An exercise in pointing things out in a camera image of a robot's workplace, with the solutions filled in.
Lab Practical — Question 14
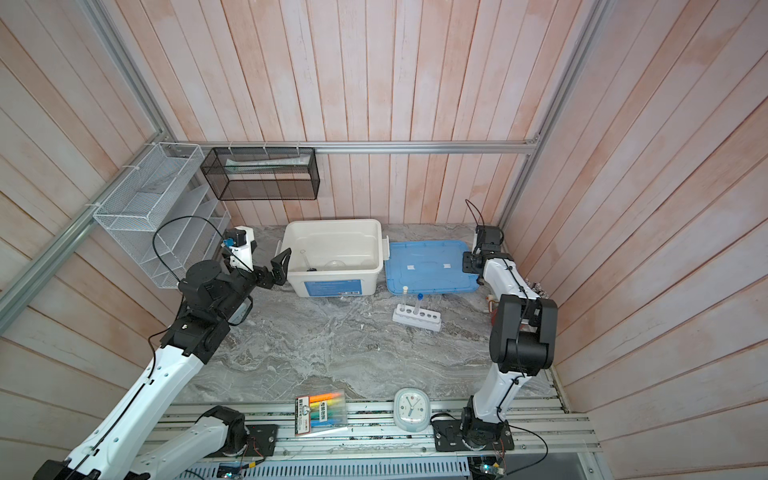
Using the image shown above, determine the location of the clear glass petri dish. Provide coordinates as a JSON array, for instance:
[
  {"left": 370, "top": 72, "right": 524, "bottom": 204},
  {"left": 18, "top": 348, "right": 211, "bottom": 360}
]
[{"left": 324, "top": 259, "right": 346, "bottom": 270}]

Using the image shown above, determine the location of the blue plastic bin lid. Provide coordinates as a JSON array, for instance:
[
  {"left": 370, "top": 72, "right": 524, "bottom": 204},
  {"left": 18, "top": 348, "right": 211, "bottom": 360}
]
[{"left": 385, "top": 240, "right": 479, "bottom": 295}]

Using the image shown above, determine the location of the blue capped test tube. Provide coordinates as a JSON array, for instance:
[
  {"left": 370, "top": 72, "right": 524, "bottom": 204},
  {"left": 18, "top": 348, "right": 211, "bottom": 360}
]
[{"left": 413, "top": 293, "right": 424, "bottom": 316}]

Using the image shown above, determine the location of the white capped test tube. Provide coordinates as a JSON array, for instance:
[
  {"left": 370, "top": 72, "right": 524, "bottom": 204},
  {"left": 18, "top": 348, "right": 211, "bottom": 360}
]
[{"left": 402, "top": 286, "right": 412, "bottom": 310}]

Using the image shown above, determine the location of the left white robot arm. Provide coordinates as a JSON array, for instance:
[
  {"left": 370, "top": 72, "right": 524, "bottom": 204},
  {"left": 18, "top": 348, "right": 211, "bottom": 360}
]
[{"left": 34, "top": 245, "right": 291, "bottom": 479}]

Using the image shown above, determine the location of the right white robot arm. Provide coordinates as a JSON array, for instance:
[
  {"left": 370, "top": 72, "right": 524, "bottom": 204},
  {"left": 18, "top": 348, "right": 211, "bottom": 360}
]
[{"left": 461, "top": 225, "right": 558, "bottom": 449}]

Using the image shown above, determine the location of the white plastic storage bin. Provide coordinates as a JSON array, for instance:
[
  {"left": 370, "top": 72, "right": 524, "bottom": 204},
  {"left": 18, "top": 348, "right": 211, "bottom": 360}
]
[{"left": 276, "top": 219, "right": 390, "bottom": 298}]

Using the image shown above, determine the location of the white test tube rack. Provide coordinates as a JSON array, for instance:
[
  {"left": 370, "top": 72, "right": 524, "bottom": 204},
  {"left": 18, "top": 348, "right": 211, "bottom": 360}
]
[{"left": 392, "top": 304, "right": 442, "bottom": 332}]

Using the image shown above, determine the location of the highlighter marker pack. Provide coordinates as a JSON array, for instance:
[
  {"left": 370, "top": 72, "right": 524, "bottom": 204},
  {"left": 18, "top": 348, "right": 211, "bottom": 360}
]
[{"left": 294, "top": 391, "right": 348, "bottom": 436}]

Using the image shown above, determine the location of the white round clock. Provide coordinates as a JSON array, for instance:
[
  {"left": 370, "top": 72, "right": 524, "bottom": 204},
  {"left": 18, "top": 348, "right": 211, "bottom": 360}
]
[{"left": 393, "top": 388, "right": 431, "bottom": 433}]

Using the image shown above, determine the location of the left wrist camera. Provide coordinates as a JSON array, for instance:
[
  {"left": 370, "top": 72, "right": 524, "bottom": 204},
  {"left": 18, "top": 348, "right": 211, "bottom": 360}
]
[{"left": 222, "top": 226, "right": 256, "bottom": 271}]

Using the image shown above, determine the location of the white wire mesh shelf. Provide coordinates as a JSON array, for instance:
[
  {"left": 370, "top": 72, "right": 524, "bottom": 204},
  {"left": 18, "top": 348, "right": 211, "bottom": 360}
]
[{"left": 94, "top": 143, "right": 231, "bottom": 289}]

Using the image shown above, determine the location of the black wire mesh basket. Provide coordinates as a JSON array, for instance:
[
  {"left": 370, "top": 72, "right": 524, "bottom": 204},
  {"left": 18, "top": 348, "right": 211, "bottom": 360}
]
[{"left": 201, "top": 146, "right": 321, "bottom": 201}]

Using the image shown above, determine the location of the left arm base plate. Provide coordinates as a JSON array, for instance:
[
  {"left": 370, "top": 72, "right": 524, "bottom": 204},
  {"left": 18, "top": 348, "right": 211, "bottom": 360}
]
[{"left": 207, "top": 424, "right": 279, "bottom": 458}]

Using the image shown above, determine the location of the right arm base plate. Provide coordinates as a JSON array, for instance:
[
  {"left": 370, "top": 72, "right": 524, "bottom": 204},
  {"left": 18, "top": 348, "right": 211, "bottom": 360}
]
[{"left": 431, "top": 417, "right": 515, "bottom": 452}]

